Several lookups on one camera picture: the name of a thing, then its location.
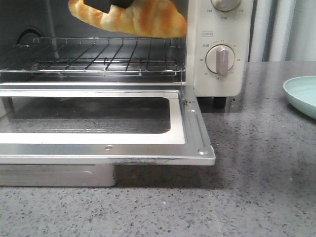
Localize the golden croissant bread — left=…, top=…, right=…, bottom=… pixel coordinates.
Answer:
left=68, top=0, right=187, bottom=38

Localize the cream Toshiba toaster oven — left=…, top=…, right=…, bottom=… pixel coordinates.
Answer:
left=0, top=0, right=253, bottom=98

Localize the upper temperature knob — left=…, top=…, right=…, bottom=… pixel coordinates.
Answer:
left=211, top=0, right=241, bottom=11

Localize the light green plate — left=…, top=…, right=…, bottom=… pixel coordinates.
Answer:
left=283, top=76, right=316, bottom=119

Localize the pale grey curtain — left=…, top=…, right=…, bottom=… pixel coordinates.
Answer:
left=248, top=0, right=316, bottom=62

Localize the metal wire oven rack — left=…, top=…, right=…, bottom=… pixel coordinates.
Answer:
left=0, top=37, right=185, bottom=77

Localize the black right oven foot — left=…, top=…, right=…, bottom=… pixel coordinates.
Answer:
left=213, top=97, right=227, bottom=110

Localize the glass oven door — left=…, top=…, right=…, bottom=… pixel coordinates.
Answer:
left=0, top=82, right=216, bottom=188

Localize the lower timer knob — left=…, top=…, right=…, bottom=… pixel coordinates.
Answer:
left=205, top=45, right=235, bottom=76

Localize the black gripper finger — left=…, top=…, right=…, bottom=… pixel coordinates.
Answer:
left=110, top=0, right=134, bottom=8
left=84, top=0, right=111, bottom=13

